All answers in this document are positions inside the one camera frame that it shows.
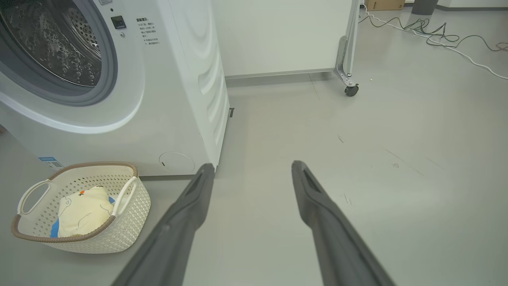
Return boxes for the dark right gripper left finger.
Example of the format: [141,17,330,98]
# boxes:
[111,163,215,286]

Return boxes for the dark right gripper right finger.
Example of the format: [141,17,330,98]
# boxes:
[292,160,397,286]

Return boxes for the cream garment with orange mark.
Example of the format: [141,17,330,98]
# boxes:
[58,186,115,238]

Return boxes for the white front-load washing machine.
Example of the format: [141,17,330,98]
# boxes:
[0,0,231,177]

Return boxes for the stainless steel washing machine drum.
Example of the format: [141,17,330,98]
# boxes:
[0,0,102,87]

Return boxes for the cream perforated laundry basket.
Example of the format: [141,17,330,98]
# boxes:
[11,161,151,254]

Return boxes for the round drain filter cover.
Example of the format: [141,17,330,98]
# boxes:
[159,152,195,174]

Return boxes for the blue energy label sticker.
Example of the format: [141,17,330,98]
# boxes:
[38,157,64,171]

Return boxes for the metal partition leg with caster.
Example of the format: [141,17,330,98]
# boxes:
[334,0,364,97]

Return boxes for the printed warning text label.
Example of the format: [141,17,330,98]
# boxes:
[136,17,160,45]

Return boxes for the white partition panel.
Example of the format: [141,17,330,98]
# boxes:
[212,0,360,78]

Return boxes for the brown cardboard box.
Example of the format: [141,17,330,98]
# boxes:
[365,0,405,11]

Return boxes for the dark grey waste bin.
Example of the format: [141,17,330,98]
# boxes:
[412,0,439,15]

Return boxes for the white floor cable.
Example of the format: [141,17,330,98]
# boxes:
[359,4,508,80]

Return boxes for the black floor cable bundle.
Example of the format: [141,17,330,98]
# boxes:
[359,16,508,52]

